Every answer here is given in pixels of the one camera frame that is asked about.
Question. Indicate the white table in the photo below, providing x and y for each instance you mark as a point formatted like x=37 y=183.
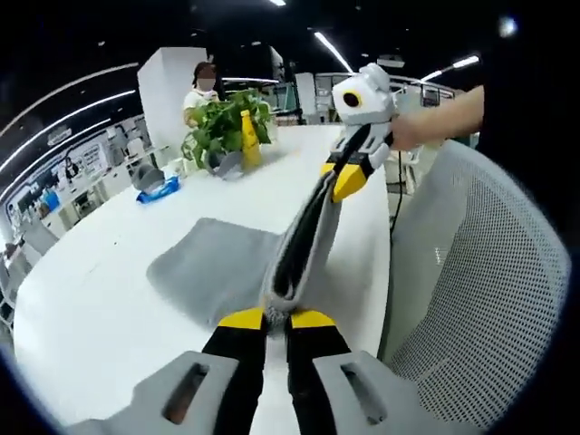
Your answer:
x=90 y=294

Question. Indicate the blue box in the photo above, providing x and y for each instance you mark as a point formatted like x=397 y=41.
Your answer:
x=52 y=200

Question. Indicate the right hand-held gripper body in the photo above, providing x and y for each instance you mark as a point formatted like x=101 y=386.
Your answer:
x=371 y=97

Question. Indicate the blue wipes packet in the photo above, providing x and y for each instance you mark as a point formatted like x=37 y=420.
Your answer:
x=158 y=191

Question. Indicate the grey curved plastic object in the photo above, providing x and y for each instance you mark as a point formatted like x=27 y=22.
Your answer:
x=226 y=167
x=147 y=176

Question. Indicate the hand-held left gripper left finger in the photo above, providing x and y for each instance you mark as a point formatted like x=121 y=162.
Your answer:
x=190 y=385

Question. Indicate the green potted plant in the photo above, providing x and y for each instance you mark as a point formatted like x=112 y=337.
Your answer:
x=222 y=122

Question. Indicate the grey mesh office chair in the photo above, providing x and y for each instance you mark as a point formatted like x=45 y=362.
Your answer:
x=489 y=272

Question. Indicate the yellow bottle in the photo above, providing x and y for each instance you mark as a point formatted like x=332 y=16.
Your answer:
x=250 y=145

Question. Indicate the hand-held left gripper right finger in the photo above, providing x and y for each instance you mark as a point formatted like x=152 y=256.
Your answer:
x=353 y=394

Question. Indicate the person's right hand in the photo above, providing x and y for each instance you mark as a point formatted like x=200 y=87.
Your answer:
x=408 y=133

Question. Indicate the ceiling air conditioner unit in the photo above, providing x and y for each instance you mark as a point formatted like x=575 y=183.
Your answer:
x=390 y=61

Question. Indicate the grey towel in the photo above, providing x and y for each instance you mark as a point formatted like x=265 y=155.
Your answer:
x=213 y=267

